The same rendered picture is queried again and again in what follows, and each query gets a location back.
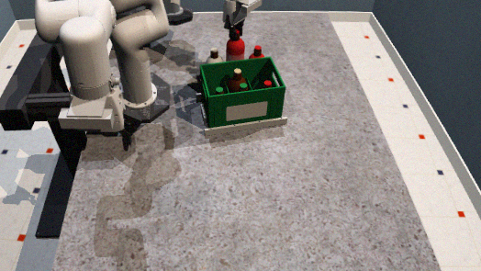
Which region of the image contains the white bottle with brown cap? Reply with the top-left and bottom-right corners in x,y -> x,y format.
206,48 -> 223,63

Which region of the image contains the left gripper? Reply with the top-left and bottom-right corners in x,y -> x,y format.
223,0 -> 248,40

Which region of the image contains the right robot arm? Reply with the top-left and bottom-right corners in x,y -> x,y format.
34,0 -> 169,130

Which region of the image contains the brown bottle with red cap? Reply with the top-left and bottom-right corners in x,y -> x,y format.
262,81 -> 272,89

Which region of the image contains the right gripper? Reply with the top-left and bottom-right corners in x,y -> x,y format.
66,85 -> 142,151

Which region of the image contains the orange-brown bottle with green cap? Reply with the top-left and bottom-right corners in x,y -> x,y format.
238,83 -> 248,92

